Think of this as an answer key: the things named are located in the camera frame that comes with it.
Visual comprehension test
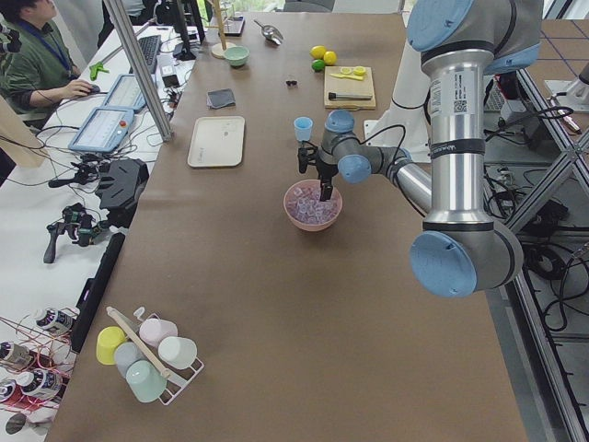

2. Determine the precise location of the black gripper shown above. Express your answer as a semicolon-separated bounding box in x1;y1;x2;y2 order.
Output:
316;161;335;201

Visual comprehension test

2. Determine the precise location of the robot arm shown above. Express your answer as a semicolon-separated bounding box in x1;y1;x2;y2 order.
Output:
298;1;542;297

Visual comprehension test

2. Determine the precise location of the pile of clear ice cubes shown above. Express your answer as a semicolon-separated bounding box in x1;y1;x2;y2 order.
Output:
286;181;341;225

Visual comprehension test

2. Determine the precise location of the light blue cup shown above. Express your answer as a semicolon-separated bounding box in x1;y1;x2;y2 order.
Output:
294;116;314;142

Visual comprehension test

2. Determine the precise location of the white cup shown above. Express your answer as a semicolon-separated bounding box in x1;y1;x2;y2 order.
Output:
157;336;198;369

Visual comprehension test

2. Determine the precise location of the pink cup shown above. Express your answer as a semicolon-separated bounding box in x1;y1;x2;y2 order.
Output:
139;318;178;347

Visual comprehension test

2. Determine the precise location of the grey cup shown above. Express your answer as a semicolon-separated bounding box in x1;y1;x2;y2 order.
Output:
114;341;144;378

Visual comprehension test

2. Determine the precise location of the yellow cup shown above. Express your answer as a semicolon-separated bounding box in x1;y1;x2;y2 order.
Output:
96;326;127;366

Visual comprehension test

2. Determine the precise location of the mint cup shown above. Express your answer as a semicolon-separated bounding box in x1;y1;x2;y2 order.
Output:
125;360;167;403

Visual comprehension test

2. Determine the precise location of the pink bowl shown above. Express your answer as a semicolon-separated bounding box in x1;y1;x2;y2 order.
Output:
283;180;343;232

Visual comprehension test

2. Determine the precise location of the steel muddler black tip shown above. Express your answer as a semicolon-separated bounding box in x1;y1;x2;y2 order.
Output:
328;92;373;100

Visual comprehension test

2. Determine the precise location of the wooden cutting board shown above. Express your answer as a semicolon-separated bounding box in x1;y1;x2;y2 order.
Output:
324;66;376;110

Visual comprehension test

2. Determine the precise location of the yellow plastic knife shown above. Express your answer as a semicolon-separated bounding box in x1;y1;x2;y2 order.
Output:
329;73;364;81

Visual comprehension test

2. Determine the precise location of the beige rabbit tray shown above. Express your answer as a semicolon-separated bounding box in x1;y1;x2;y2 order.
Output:
187;116;246;169

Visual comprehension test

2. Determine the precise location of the green lime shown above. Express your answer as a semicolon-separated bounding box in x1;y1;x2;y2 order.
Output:
311;59;326;72

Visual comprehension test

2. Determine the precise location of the yellow lemon lower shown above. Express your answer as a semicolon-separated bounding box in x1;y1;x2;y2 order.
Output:
322;51;338;66

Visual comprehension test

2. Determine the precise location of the yellow lemon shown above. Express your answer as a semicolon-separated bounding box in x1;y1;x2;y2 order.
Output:
322;51;338;66
309;45;327;60

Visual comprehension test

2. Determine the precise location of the grey folded cloth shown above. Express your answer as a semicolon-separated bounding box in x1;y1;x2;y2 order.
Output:
207;88;236;110

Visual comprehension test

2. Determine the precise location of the yellow lemon upper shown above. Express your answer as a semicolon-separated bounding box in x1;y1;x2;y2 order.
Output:
309;45;327;60

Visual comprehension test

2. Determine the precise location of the mint green bowl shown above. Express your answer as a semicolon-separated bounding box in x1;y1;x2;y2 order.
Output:
224;45;250;68

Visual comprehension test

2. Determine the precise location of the metal scoop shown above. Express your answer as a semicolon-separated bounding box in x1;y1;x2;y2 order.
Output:
254;19;283;46

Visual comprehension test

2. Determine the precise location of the wooden stand with round base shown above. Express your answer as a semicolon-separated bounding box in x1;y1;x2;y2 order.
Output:
206;0;236;59

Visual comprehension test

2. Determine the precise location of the blue teach pendant far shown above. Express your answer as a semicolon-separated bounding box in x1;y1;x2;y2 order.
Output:
102;74;146;112

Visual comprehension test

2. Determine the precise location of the blue teach pendant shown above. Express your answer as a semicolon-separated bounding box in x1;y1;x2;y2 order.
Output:
68;106;134;153
102;74;146;112

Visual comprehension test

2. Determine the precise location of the black keyboard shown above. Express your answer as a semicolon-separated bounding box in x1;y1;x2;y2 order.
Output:
138;35;161;74

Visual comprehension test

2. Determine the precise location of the blue teach pendant near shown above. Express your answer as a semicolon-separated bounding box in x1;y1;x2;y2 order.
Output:
68;106;134;153

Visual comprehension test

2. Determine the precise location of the black bar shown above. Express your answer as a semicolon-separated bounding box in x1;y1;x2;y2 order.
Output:
70;233;126;354

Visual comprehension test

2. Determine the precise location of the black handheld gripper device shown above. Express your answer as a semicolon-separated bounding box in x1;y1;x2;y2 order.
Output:
43;203;111;263

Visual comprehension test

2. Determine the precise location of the person in green sweater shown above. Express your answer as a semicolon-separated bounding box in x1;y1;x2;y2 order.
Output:
1;1;92;118

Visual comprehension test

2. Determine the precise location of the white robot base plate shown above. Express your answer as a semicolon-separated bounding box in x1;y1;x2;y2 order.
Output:
363;120;431;164

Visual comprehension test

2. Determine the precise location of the aluminium frame post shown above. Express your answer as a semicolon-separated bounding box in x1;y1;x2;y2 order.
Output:
104;0;173;142

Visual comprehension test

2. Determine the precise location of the black frame tray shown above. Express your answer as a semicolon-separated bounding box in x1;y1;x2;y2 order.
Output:
222;17;246;37

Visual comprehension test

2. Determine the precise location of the black metal bracket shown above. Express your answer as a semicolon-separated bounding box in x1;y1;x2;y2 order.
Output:
95;158;149;227

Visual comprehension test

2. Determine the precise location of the white wire cup rack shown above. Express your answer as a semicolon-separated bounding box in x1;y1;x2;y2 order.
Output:
106;307;204;405

